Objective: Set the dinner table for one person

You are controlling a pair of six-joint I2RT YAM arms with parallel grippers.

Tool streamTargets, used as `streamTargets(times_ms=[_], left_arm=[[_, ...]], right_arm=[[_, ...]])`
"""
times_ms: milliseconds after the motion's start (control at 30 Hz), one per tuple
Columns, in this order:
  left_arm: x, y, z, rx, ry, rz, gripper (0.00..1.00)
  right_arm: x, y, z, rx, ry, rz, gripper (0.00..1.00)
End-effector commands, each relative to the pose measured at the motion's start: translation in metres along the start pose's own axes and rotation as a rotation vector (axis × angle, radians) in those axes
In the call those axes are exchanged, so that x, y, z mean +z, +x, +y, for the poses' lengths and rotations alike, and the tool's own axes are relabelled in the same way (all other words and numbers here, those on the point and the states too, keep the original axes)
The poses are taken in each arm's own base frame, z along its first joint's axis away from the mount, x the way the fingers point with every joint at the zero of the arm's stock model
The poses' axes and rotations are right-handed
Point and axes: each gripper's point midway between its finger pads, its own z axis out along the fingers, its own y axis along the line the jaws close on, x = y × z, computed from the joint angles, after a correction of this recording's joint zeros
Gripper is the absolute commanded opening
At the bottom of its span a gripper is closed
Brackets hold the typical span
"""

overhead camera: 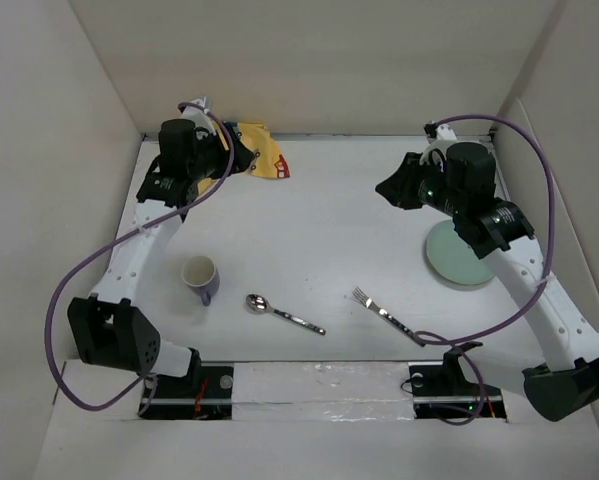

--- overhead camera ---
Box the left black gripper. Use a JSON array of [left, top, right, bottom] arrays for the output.
[[187, 123, 252, 182]]

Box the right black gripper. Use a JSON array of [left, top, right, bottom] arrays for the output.
[[375, 152, 466, 218]]

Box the yellow car-print placemat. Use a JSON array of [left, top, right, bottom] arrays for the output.
[[190, 122, 290, 193]]

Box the light green ceramic plate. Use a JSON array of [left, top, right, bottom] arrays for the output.
[[424, 220, 494, 287]]

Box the purple ceramic mug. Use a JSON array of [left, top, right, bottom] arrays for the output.
[[181, 256, 220, 307]]

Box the metal spoon patterned handle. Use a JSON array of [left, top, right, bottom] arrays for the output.
[[245, 294, 327, 336]]

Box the metal fork patterned handle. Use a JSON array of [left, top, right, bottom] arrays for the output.
[[353, 287, 425, 347]]

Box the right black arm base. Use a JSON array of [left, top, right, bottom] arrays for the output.
[[400, 342, 508, 425]]

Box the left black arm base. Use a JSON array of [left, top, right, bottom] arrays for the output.
[[138, 354, 235, 421]]

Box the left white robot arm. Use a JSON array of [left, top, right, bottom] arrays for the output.
[[67, 98, 255, 397]]

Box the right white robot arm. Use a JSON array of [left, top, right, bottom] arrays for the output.
[[375, 118, 599, 422]]

